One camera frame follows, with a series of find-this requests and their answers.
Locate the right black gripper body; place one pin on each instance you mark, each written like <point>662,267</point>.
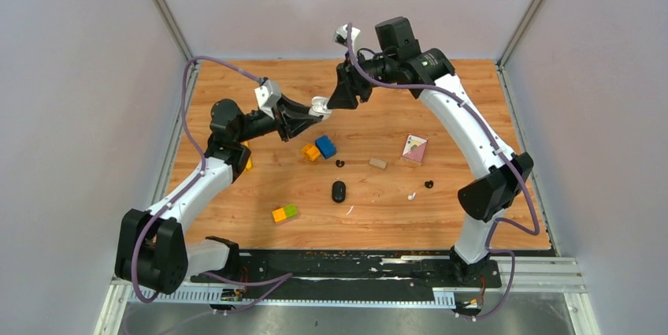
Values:
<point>350,76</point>

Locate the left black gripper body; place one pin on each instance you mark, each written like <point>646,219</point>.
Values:
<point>283,120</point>

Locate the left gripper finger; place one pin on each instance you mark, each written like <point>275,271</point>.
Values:
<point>296,107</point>
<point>301,124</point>

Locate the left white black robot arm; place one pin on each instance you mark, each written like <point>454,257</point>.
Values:
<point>152,252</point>

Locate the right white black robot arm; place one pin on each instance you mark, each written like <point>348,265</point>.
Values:
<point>500,174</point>

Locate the black oval case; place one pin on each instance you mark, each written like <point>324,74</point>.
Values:
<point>338,192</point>

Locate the yellow toy brick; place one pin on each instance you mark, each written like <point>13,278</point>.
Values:
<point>311,152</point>

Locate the blue toy brick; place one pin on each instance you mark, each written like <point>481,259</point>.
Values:
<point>325,146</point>

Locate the orange triangular plastic piece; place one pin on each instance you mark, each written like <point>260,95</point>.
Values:
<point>249,164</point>

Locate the small wooden block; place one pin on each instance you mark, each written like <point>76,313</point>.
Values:
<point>378,163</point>

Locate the pink card box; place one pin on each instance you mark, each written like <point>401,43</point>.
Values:
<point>414,149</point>

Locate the orange green toy brick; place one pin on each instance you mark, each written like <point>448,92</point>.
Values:
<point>285,213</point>

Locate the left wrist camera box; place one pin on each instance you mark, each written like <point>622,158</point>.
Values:
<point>267,95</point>

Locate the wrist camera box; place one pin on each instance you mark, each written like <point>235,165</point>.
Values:
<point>346,34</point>
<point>267,95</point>

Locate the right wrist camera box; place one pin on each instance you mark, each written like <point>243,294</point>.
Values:
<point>346,34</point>

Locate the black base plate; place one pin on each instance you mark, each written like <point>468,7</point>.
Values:
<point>353,275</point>

